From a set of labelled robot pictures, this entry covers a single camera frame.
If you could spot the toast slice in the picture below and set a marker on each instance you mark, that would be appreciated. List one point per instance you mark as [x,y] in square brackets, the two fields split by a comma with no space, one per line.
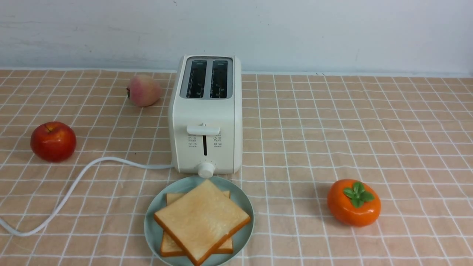
[201,220]
[170,248]

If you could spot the white two-slot toaster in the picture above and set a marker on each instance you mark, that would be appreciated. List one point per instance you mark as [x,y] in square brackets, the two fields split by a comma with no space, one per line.
[205,116]

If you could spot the pink peach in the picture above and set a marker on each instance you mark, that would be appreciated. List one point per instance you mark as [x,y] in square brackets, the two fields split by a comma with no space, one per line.
[143,90]

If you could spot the light blue plate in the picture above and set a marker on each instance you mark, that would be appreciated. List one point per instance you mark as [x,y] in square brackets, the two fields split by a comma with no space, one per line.
[242,236]

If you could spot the orange persimmon with green leaves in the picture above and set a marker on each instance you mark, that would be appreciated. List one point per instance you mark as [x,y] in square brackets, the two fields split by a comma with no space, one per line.
[353,203]

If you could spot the checkered orange tablecloth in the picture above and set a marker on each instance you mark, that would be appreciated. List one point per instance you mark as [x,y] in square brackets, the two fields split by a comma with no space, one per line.
[408,138]

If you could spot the red apple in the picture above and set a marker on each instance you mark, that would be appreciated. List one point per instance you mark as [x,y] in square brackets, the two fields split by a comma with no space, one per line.
[53,141]

